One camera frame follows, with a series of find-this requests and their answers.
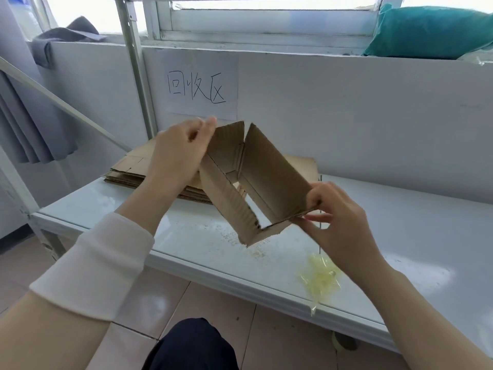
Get grey cloth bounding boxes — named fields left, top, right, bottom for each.
left=30, top=15, right=108, bottom=69

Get white wrist sleeve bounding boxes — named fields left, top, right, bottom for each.
left=29, top=212, right=156, bottom=323

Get clear plastic water bottle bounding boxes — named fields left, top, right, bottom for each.
left=9, top=0, right=44, bottom=40

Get person's right hand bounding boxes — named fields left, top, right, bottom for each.
left=293, top=181, right=392, bottom=286

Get plain brown cardboard box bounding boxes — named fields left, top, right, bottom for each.
left=109, top=137, right=211, bottom=189

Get white metal shelf rack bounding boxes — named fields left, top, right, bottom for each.
left=0, top=0, right=493, bottom=370

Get white handwritten paper sign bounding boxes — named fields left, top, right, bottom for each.
left=161, top=49, right=239, bottom=121

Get small brown cardboard box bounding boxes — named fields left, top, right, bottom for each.
left=198, top=120, right=323, bottom=247

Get person's left forearm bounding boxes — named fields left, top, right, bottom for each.
left=0, top=180, right=184, bottom=370

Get person's left hand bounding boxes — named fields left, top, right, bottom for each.
left=143, top=116, right=218, bottom=200

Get grey curtain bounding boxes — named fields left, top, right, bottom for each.
left=0, top=0, right=79, bottom=164

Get person's black trousers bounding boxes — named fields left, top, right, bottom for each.
left=141, top=318, right=240, bottom=370

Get clear tape wad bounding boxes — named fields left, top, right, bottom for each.
left=298, top=253, right=344, bottom=317

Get person's right forearm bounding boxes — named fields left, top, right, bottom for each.
left=358, top=265, right=493, bottom=370

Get teal plastic bag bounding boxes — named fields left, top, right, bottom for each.
left=363, top=3, right=493, bottom=61

